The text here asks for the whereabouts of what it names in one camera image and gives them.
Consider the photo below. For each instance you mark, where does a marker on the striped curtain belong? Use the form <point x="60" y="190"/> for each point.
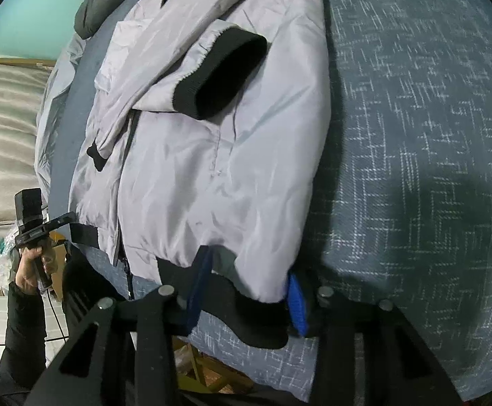
<point x="4" y="135"/>

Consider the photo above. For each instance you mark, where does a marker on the person's left hand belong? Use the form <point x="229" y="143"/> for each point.
<point x="23" y="270"/>

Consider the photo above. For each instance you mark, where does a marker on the wooden bed frame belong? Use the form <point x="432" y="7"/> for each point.
<point x="203" y="368"/>

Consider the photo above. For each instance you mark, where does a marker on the dark grey long pillow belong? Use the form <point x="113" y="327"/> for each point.
<point x="102" y="4"/>

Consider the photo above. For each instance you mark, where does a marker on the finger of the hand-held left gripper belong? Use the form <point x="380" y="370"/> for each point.
<point x="61" y="221"/>

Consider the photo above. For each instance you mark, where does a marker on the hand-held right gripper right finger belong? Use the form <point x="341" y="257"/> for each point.
<point x="297" y="308"/>

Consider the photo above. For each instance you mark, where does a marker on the wooden window trim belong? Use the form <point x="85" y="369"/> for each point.
<point x="25" y="61"/>

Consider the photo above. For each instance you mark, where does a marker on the lavender jacket with black trim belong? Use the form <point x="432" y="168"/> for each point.
<point x="229" y="156"/>

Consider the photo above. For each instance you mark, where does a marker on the cardboard box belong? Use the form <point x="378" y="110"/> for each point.
<point x="59" y="258"/>

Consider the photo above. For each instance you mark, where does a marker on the clear plastic bag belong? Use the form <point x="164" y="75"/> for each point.
<point x="6" y="258"/>

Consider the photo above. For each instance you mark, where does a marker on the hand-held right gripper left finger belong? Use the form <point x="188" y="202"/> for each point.
<point x="199" y="279"/>

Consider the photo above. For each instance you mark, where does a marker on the light grey quilt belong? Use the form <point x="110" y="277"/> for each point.
<point x="55" y="114"/>

